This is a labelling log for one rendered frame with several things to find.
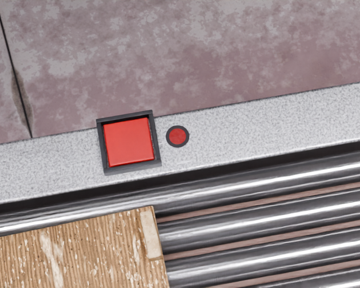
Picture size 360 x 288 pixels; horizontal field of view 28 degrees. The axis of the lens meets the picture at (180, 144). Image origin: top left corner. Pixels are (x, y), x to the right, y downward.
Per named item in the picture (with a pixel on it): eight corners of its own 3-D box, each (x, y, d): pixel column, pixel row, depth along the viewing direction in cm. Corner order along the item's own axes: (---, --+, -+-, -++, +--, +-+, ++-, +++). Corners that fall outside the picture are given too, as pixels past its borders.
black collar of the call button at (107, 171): (96, 123, 96) (95, 118, 95) (152, 114, 97) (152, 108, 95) (104, 176, 94) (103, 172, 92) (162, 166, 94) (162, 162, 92)
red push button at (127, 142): (103, 127, 96) (102, 124, 95) (148, 120, 96) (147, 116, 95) (110, 170, 94) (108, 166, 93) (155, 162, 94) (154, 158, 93)
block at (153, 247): (140, 217, 90) (138, 211, 87) (154, 214, 90) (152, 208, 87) (148, 263, 88) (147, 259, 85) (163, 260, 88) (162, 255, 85)
